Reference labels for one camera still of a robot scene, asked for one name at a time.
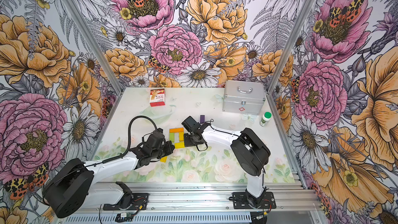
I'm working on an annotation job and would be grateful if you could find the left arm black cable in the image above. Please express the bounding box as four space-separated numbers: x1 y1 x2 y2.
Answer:
102 115 159 164

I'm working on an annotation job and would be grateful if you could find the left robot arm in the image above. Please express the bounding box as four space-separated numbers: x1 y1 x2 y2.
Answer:
43 141 175 218

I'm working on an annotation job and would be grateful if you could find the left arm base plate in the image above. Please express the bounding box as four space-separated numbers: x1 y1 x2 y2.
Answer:
102 193 149 212

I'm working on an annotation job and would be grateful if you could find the yellow block crosswise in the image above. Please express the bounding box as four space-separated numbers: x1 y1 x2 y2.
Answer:
174 142 185 149

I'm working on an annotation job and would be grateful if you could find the short yellow block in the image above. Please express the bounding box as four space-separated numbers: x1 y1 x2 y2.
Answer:
178 132 184 142

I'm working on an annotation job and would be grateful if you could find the clear glass bowl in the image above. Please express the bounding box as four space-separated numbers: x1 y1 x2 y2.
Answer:
139 105 177 121

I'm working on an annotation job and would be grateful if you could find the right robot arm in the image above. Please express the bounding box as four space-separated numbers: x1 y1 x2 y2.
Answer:
182 122 271 208

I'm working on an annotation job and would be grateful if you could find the silver metal case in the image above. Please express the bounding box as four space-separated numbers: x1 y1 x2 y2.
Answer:
222 80 266 115

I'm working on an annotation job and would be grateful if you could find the red white cardboard box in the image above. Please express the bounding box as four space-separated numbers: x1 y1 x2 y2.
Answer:
149 89 165 107

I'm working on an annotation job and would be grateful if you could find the green block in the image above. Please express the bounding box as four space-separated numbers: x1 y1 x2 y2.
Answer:
169 133 175 143

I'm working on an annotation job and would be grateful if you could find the orange long block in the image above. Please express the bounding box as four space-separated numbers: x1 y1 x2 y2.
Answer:
169 128 184 133

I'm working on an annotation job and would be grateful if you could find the white bottle green cap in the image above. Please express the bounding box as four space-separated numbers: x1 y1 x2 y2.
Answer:
260 112 272 126

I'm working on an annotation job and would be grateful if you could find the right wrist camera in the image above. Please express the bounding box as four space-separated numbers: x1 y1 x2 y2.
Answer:
181 116 201 133

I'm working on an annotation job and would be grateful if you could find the small circuit board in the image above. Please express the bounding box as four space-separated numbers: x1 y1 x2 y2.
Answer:
115 213 135 223

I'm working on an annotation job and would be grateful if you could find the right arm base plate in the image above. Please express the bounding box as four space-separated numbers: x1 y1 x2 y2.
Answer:
229 191 277 210

